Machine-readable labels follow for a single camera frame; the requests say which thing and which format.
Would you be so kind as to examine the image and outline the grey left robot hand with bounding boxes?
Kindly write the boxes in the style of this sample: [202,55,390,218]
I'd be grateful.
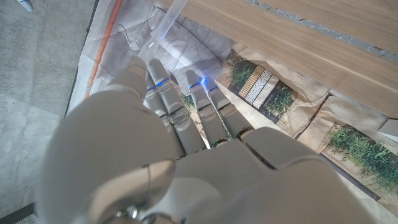
[34,55,377,224]

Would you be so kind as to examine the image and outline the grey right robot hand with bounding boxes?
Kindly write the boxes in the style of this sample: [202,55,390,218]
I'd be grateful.
[17,0,34,12]

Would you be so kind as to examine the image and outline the clear plastic pipette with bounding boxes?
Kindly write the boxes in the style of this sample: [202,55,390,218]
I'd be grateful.
[136,0,190,68]

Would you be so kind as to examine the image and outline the printed fabric backdrop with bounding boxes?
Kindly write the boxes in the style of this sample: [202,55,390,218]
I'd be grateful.
[65,0,398,224]

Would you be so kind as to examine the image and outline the white power strip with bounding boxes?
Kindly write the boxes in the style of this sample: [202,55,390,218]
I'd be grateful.
[377,118,398,144]

